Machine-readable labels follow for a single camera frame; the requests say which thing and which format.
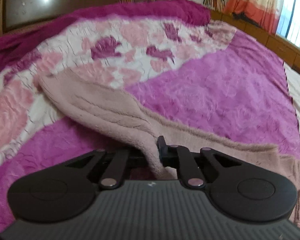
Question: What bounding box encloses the row of books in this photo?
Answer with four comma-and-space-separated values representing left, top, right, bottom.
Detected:
203, 0, 225, 12

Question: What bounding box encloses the cream and orange curtain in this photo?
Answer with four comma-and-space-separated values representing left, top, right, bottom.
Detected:
223, 0, 284, 34

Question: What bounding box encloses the pink knitted cardigan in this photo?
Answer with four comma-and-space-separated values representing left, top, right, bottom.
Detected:
38, 69, 300, 228

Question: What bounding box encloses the wooden low cabinet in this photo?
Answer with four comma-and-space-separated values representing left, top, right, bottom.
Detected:
210, 10, 300, 74

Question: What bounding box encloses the purple floral bed blanket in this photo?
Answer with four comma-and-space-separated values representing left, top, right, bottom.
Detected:
0, 0, 300, 232

